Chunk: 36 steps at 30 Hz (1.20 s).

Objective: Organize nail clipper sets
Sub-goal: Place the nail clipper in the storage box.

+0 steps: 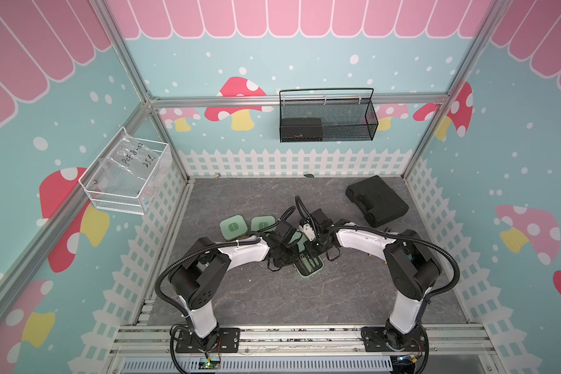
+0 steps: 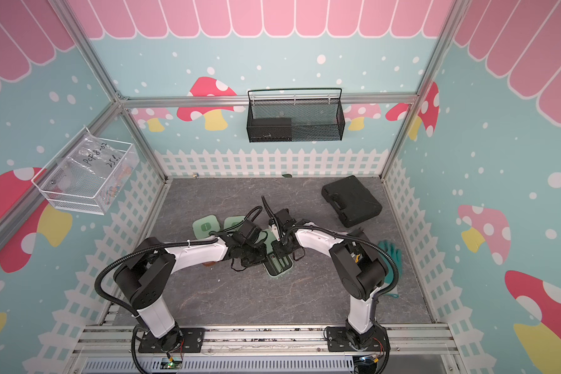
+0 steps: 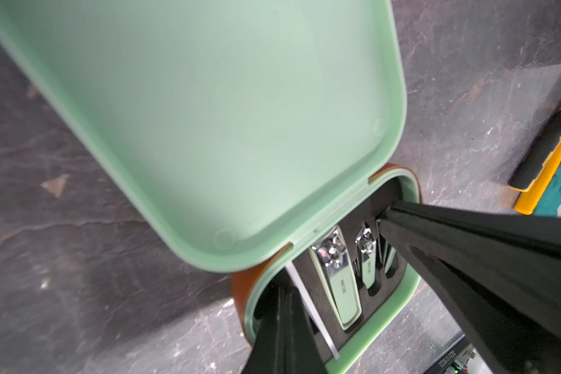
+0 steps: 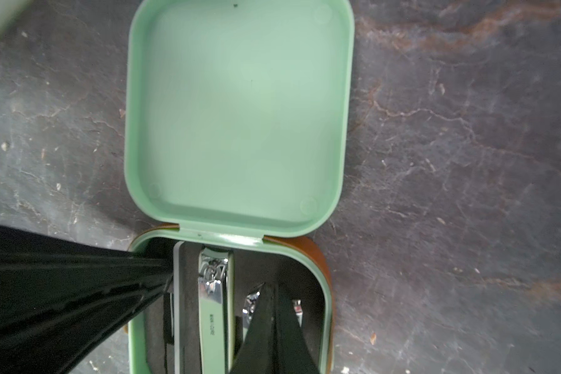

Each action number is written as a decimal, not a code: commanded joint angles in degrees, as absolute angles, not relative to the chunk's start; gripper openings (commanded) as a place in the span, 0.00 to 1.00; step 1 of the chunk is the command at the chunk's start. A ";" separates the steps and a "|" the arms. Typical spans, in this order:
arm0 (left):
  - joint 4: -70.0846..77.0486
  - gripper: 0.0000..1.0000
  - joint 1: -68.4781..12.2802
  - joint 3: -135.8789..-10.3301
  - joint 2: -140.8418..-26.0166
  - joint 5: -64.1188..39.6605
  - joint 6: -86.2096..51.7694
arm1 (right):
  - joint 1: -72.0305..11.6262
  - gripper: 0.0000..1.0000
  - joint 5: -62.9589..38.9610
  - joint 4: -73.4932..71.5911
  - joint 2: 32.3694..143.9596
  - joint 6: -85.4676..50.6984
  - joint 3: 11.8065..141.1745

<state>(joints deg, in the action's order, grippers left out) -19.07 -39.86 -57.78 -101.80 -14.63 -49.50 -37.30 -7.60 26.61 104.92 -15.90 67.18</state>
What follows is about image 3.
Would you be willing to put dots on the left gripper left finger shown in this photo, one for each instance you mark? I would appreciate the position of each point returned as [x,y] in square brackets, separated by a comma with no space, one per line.
[285,342]

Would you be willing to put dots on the yellow handled pliers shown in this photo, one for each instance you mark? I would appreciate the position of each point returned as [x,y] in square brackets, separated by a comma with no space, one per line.
[533,175]

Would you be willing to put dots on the green case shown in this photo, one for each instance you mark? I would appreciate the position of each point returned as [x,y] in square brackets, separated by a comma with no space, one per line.
[242,131]

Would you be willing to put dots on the nail file right case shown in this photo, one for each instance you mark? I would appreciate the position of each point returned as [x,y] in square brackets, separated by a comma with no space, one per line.
[311,308]

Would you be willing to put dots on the small clipper case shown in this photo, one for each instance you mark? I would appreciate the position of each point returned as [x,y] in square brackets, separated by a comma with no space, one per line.
[366,245]

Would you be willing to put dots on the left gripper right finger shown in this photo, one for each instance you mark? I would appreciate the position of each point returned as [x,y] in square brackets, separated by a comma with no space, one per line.
[498,275]

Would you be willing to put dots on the green nail clipper large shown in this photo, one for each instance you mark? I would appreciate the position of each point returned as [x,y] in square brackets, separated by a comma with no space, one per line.
[332,262]

